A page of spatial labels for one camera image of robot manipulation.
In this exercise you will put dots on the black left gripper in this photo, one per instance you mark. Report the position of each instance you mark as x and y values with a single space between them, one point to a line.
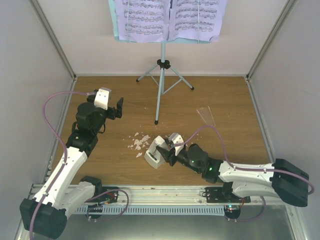
113 114

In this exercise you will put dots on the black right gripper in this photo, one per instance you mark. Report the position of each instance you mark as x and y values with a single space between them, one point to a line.
167 154

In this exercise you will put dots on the white metronome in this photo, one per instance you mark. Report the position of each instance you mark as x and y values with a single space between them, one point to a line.
152 155

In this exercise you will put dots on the clear plastic metronome cover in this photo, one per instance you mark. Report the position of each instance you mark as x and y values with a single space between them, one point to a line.
206 115

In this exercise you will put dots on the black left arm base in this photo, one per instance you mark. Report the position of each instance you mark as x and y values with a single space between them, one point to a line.
106 198

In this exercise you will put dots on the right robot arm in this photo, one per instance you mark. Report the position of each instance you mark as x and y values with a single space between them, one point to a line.
280 179

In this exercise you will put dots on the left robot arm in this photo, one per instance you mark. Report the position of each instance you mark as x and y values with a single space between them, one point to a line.
47 212

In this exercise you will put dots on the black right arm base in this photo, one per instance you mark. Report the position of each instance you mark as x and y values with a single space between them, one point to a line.
215 194

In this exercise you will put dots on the white debris pile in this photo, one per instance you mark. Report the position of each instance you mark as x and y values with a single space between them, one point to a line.
138 124

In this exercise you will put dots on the light blue music stand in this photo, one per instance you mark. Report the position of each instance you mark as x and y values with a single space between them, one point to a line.
160 82

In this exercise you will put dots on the white sheet music pages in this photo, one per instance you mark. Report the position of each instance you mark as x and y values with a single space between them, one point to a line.
170 20

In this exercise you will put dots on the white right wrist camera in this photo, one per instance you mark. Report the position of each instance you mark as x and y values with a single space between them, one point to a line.
176 142

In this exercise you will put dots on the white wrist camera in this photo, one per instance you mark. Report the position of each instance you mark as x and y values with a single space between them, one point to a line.
102 98
176 142

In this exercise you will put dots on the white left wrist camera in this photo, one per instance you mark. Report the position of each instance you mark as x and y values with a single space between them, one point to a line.
102 98

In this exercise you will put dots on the aluminium front rail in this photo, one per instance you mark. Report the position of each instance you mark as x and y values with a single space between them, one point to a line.
162 195

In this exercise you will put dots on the slotted grey cable duct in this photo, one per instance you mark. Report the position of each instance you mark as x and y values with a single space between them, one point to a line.
196 210

